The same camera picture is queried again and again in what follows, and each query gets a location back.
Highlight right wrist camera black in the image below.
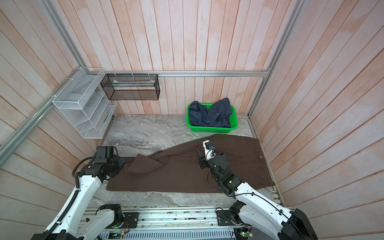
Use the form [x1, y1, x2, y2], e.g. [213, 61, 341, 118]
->
[203, 140, 216, 161]

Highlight black mesh wall basket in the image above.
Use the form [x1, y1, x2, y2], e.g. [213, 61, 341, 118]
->
[101, 73, 161, 101]

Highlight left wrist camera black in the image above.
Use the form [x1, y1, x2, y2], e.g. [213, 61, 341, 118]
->
[94, 146, 116, 162]

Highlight green plastic basket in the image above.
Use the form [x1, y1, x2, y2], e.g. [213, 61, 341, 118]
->
[186, 106, 239, 134]

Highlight aluminium mounting rail base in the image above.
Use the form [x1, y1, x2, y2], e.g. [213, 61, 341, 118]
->
[80, 205, 302, 240]

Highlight brown trousers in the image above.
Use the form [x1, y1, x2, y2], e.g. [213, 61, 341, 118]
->
[107, 134, 274, 193]

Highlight white wire mesh shelf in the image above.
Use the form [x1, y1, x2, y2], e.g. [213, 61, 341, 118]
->
[53, 68, 118, 139]

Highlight navy blue trousers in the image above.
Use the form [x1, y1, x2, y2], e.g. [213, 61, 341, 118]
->
[188, 98, 233, 128]

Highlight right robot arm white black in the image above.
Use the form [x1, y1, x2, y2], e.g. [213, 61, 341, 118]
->
[197, 148, 318, 240]

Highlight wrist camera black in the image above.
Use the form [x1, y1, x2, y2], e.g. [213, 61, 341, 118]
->
[94, 146, 116, 162]
[203, 140, 216, 161]

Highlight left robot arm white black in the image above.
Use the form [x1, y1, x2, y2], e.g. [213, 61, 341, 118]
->
[32, 155, 128, 240]

